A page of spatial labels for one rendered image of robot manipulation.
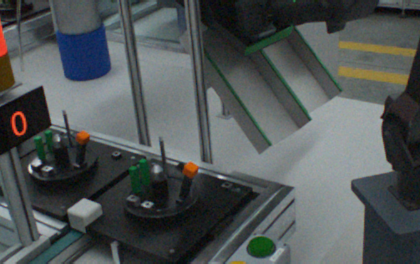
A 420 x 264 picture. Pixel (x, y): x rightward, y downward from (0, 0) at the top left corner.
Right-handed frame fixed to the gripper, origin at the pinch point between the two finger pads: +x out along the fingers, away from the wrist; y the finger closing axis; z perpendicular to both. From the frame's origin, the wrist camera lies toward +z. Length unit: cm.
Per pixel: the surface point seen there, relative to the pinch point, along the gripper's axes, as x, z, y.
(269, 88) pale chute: 9.1, -17.0, -6.8
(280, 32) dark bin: -0.7, -4.8, -3.2
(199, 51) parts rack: 8.7, -5.3, 9.2
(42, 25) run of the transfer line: 136, 1, -13
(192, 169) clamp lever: -4.4, -21.7, 24.5
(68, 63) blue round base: 96, -11, -2
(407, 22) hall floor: 204, -61, -322
